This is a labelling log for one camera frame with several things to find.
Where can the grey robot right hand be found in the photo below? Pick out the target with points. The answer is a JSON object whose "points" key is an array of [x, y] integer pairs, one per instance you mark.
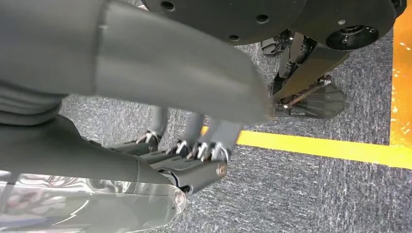
{"points": [[167, 64]]}

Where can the black robot pelvis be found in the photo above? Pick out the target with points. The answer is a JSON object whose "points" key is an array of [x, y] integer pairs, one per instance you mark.
{"points": [[283, 16]]}

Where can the yellow floor tape line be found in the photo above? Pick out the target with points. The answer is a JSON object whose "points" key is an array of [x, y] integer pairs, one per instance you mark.
{"points": [[322, 148]]}

